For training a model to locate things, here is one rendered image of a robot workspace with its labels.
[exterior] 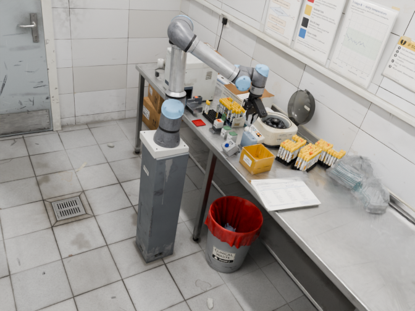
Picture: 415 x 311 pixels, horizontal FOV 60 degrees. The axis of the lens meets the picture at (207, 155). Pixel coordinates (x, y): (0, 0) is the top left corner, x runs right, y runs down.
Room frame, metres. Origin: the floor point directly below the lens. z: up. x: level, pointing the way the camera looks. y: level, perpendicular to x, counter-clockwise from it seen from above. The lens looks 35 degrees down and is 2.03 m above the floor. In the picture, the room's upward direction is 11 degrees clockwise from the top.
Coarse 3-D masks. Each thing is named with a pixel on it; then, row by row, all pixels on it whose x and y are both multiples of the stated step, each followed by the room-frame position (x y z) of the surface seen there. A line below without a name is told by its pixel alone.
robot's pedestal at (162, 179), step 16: (144, 144) 1.68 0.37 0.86; (144, 160) 1.67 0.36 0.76; (160, 160) 1.55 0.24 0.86; (176, 160) 1.61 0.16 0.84; (144, 176) 1.65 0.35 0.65; (160, 176) 1.56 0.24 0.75; (176, 176) 1.62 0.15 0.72; (144, 192) 1.64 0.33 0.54; (160, 192) 1.57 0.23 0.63; (176, 192) 1.63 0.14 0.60; (144, 208) 1.63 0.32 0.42; (160, 208) 1.57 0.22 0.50; (176, 208) 1.64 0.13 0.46; (144, 224) 1.61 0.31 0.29; (160, 224) 1.58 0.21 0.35; (176, 224) 1.65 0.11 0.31; (144, 240) 1.59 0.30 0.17; (160, 240) 1.59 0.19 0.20; (144, 256) 1.57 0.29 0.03; (160, 256) 1.60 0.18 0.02
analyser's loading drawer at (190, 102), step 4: (188, 96) 2.28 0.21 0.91; (188, 100) 2.17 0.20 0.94; (192, 100) 2.19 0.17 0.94; (188, 104) 2.16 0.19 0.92; (192, 104) 2.14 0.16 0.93; (196, 104) 2.16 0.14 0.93; (192, 108) 2.12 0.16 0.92; (196, 108) 2.10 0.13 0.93; (200, 108) 2.12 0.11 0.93; (196, 112) 2.10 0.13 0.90; (200, 112) 2.12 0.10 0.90
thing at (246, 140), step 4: (244, 132) 1.84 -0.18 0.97; (244, 136) 1.83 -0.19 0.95; (248, 136) 1.80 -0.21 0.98; (252, 136) 1.81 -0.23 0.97; (244, 140) 1.82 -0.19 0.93; (248, 140) 1.79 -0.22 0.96; (252, 140) 1.77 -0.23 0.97; (256, 140) 1.78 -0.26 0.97; (240, 144) 1.84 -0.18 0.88; (244, 144) 1.81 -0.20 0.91; (248, 144) 1.78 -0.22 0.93; (252, 144) 1.76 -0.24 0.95; (240, 148) 1.81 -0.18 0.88
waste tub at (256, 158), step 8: (256, 144) 1.73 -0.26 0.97; (248, 152) 1.63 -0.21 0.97; (256, 152) 1.74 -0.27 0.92; (264, 152) 1.71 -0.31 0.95; (240, 160) 1.66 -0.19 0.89; (248, 160) 1.61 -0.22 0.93; (256, 160) 1.57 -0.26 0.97; (264, 160) 1.61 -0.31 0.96; (272, 160) 1.64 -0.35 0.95; (248, 168) 1.60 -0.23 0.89; (256, 168) 1.58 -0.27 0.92; (264, 168) 1.62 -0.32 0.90
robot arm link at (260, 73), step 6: (258, 66) 1.84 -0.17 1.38; (264, 66) 1.86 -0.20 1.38; (258, 72) 1.82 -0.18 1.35; (264, 72) 1.82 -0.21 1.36; (252, 78) 1.82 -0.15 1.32; (258, 78) 1.82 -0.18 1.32; (264, 78) 1.82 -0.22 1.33; (252, 84) 1.84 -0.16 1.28; (258, 84) 1.82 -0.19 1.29; (264, 84) 1.83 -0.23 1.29
